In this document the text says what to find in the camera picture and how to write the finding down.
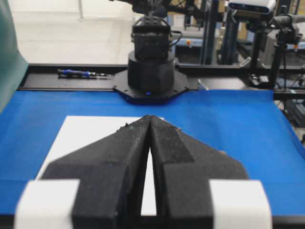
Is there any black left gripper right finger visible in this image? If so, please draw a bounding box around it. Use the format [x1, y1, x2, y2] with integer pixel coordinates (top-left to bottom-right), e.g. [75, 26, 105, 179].
[150, 116, 249, 229]

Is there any white foam board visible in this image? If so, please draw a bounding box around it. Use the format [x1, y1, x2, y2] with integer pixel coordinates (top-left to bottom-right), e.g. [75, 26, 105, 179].
[36, 115, 157, 216]

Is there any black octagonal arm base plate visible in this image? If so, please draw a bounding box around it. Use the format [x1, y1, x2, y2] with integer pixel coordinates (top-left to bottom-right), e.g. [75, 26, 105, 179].
[113, 70, 189, 104]

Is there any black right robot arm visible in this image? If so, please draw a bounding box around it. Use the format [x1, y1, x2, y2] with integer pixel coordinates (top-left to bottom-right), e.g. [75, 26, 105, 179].
[113, 0, 206, 96]

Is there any white depth camera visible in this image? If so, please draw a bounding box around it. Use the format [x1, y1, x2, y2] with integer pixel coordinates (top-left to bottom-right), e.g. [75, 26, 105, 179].
[228, 0, 276, 14]

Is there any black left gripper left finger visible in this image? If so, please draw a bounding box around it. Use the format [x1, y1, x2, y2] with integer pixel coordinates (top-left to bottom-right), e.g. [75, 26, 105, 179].
[42, 116, 149, 229]

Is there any blue handled screwdriver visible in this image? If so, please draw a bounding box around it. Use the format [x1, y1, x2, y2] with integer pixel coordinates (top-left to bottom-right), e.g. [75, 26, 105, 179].
[57, 69, 112, 78]

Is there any green backdrop curtain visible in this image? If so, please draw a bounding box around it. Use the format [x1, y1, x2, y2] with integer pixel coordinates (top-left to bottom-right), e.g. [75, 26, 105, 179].
[0, 0, 29, 110]

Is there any blue table mat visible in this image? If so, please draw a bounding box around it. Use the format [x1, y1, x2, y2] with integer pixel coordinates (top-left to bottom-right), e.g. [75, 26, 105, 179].
[0, 90, 305, 215]

